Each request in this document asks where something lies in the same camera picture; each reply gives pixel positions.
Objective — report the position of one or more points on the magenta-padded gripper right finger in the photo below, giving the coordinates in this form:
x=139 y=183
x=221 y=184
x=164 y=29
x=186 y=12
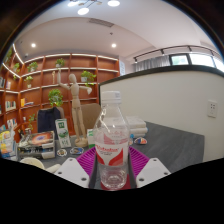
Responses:
x=153 y=170

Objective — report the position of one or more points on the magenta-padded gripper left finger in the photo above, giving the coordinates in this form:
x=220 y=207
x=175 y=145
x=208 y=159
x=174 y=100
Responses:
x=71 y=170

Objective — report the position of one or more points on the clear plastic water bottle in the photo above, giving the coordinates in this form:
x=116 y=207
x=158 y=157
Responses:
x=111 y=140

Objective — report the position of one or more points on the small green and white box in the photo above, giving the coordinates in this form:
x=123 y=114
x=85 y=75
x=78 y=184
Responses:
x=90 y=138

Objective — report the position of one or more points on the green and white carton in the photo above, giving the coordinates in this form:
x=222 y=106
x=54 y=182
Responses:
x=63 y=133

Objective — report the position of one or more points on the cream ceramic mug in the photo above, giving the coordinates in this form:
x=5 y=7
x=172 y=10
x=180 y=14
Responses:
x=31 y=162

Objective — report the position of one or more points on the black stacked desk trays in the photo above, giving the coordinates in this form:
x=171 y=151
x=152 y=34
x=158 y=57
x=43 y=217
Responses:
x=36 y=145

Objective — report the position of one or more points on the white stack of boxes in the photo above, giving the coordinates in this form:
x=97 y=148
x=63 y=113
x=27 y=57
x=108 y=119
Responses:
x=136 y=126

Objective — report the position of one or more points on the dark office chair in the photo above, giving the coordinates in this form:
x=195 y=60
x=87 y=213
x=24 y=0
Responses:
x=49 y=120

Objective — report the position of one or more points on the tan chair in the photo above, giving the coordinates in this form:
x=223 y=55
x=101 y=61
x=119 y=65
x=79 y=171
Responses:
x=90 y=115

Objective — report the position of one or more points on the white black-rimmed partition panel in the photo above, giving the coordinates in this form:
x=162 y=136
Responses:
x=166 y=103

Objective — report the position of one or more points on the wooden artist mannequin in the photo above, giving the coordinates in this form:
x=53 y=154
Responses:
x=76 y=100

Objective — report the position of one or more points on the grey sheer curtain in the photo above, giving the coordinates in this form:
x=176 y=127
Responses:
x=151 y=63

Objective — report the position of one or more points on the window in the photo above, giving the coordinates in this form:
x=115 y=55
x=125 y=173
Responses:
x=200 y=60

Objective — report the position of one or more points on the recessed ceiling spotlight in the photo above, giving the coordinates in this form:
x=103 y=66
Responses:
x=33 y=45
x=114 y=45

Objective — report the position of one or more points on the ceiling air vent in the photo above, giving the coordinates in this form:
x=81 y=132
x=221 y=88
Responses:
x=101 y=22

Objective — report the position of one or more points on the branched ceiling lamp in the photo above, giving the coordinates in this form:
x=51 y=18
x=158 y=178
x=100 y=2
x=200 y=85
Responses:
x=83 y=5

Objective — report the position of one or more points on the white wall outlet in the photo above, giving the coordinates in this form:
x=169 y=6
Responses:
x=212 y=108

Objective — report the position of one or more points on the wooden wall shelf unit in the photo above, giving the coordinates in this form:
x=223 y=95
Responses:
x=43 y=83

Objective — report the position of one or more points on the black ceiling track rail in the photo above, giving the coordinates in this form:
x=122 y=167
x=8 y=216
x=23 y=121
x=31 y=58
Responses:
x=173 y=50

